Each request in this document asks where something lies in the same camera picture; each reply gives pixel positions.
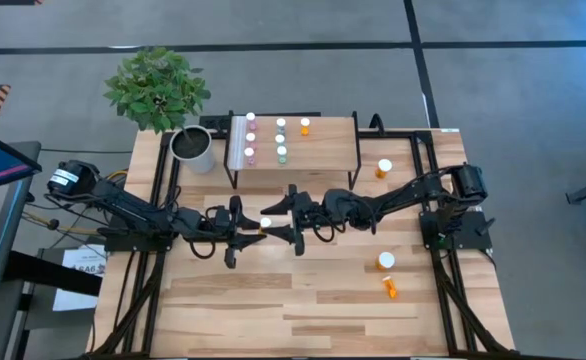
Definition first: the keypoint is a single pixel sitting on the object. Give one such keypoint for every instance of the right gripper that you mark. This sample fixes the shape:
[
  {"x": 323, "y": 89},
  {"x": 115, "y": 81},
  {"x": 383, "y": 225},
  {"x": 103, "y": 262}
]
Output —
[{"x": 310, "y": 212}]

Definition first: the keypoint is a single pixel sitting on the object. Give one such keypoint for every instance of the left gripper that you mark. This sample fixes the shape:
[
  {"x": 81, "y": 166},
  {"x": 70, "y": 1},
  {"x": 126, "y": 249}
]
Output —
[{"x": 233, "y": 225}]

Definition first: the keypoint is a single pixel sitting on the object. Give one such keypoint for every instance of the small orange medicine bottle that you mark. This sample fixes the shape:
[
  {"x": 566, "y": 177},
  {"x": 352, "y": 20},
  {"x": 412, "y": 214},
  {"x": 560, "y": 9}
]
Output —
[
  {"x": 305, "y": 122},
  {"x": 265, "y": 222},
  {"x": 389, "y": 287}
]

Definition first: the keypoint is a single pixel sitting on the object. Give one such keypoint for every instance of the large orange medicine bottle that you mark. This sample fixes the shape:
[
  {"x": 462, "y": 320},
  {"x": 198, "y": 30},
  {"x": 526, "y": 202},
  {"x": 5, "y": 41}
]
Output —
[
  {"x": 386, "y": 260},
  {"x": 384, "y": 166}
]

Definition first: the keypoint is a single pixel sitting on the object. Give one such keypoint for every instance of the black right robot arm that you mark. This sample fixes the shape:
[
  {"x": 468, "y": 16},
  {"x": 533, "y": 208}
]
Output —
[{"x": 403, "y": 194}]

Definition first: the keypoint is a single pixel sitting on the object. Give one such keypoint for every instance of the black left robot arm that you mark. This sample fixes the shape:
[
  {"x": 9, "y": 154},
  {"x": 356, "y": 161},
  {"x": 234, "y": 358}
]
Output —
[{"x": 133, "y": 205}]

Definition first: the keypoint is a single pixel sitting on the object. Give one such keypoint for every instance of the black power strip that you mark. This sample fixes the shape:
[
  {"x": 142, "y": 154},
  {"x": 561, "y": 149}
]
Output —
[{"x": 213, "y": 122}]

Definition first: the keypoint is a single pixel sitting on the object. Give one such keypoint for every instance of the green plant in white pot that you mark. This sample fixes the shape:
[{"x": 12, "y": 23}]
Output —
[{"x": 155, "y": 90}]

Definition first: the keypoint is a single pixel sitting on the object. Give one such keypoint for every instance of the white paper sheet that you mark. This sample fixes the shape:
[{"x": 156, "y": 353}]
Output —
[{"x": 73, "y": 300}]

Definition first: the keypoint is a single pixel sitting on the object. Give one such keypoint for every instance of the black stand beam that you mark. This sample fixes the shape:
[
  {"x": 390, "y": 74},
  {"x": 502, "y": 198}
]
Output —
[{"x": 53, "y": 274}]

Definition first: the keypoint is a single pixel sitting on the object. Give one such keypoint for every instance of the wooden shelf black frame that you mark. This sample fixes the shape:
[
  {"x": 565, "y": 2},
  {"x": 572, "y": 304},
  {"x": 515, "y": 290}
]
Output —
[{"x": 328, "y": 145}]

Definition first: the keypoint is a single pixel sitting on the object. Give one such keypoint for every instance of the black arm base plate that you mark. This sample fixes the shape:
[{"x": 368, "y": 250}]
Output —
[
  {"x": 473, "y": 235},
  {"x": 138, "y": 242}
]

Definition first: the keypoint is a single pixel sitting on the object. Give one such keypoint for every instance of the black metal table frame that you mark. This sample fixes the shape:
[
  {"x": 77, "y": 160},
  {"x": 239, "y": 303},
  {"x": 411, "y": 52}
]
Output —
[{"x": 398, "y": 134}]

